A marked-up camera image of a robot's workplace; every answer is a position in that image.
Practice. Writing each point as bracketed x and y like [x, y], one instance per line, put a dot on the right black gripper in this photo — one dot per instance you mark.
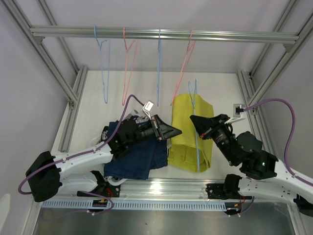
[206, 127]

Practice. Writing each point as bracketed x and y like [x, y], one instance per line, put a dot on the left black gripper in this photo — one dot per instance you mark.
[161, 130]

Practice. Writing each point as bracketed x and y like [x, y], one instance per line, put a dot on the pink hanger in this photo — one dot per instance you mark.
[189, 51]
[128, 73]

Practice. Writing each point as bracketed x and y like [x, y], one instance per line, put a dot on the light blue hanger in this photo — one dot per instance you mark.
[193, 102]
[158, 67]
[105, 70]

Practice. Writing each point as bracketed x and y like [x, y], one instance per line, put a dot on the olive yellow trousers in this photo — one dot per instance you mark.
[182, 153]

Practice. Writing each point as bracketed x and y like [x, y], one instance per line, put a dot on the navy blue trousers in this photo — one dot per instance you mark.
[137, 163]

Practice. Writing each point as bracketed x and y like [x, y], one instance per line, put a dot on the grey white printed trousers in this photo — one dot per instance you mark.
[108, 130]

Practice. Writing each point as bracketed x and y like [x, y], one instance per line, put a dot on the white plastic basket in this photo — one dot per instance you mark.
[112, 180]

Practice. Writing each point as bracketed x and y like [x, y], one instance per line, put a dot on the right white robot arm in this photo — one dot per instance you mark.
[264, 175]

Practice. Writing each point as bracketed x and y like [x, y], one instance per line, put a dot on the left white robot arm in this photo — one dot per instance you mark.
[81, 173]

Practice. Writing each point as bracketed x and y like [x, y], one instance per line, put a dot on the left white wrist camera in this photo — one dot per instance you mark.
[147, 108]

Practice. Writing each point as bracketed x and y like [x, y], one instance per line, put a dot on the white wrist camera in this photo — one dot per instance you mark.
[147, 108]
[238, 114]

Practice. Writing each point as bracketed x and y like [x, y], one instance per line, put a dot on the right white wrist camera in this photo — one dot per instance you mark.
[238, 114]

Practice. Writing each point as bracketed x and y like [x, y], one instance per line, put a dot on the aluminium frame right struts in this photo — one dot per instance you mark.
[284, 72]

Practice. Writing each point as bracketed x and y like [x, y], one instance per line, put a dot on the aluminium frame struts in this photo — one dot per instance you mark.
[284, 72]
[72, 93]

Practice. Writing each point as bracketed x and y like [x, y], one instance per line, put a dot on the aluminium frame left struts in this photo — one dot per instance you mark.
[72, 93]

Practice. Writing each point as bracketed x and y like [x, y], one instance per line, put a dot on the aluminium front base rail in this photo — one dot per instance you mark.
[188, 189]

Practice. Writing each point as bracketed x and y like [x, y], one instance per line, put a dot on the grey slotted cable duct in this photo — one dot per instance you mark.
[97, 204]

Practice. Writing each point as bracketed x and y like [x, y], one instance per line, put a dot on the aluminium hanging rail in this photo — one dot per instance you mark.
[164, 34]

